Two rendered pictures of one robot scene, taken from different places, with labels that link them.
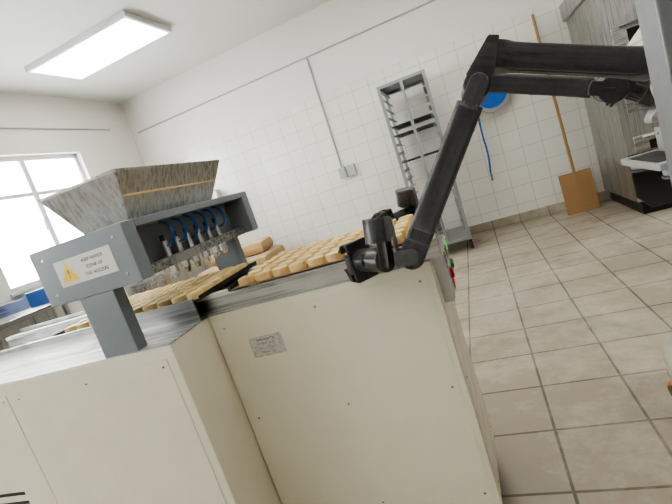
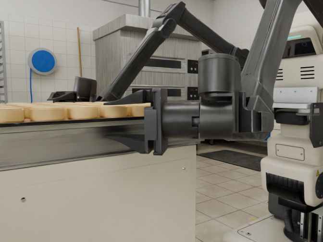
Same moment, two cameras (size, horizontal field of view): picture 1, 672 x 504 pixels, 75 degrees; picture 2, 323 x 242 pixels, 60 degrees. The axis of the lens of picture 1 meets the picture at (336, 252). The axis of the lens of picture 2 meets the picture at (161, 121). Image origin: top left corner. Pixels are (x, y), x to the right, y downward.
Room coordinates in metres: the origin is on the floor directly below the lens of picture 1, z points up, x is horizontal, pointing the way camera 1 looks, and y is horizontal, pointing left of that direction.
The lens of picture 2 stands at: (0.81, 0.31, 0.94)
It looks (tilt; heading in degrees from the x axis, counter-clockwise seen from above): 5 degrees down; 306
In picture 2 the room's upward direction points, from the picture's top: straight up
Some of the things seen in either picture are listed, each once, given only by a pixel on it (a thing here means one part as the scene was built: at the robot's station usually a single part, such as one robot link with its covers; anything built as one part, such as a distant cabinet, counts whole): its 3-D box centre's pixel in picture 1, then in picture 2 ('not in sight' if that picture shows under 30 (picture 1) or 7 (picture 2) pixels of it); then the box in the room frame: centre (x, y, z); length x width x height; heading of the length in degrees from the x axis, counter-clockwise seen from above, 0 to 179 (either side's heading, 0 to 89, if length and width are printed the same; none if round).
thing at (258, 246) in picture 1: (242, 251); not in sight; (5.33, 1.08, 0.64); 0.72 x 0.42 x 0.15; 76
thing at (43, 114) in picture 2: (316, 260); (47, 113); (1.21, 0.06, 0.91); 0.05 x 0.05 x 0.02
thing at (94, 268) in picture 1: (176, 263); not in sight; (1.52, 0.54, 1.01); 0.72 x 0.33 x 0.34; 162
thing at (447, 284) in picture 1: (443, 266); not in sight; (1.25, -0.29, 0.77); 0.24 x 0.04 x 0.14; 162
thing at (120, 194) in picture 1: (149, 197); not in sight; (1.52, 0.54, 1.25); 0.56 x 0.29 x 0.14; 162
